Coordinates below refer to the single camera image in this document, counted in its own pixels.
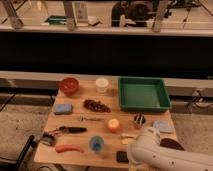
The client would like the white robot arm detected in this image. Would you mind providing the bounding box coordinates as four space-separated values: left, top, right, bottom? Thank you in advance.
127 127 213 171

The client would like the red bowl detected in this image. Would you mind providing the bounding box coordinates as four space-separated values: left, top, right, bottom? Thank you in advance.
59 77 79 96

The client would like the white cup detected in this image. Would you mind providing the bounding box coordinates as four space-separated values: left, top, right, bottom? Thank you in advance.
95 77 109 93

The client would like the dark grape bunch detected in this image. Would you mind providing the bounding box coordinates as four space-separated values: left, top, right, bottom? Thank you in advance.
83 99 111 113

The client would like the green plastic tray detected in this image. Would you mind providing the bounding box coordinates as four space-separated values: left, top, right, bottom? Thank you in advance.
118 77 171 113

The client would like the orange fruit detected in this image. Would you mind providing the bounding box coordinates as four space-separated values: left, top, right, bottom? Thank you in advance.
107 119 120 133

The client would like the blue sponge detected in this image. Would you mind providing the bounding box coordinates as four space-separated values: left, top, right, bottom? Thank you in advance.
53 104 73 115

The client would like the yellow banana peel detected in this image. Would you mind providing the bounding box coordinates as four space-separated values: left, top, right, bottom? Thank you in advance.
120 133 137 145

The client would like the person in background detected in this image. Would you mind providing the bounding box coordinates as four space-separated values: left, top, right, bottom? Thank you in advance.
111 0 154 27

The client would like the red sausage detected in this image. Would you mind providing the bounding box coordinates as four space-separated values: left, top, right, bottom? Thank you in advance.
55 145 84 153

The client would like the small black peeler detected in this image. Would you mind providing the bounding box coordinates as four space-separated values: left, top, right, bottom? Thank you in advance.
41 134 56 146

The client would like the black chair frame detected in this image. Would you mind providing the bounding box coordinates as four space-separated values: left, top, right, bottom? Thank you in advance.
0 135 36 171

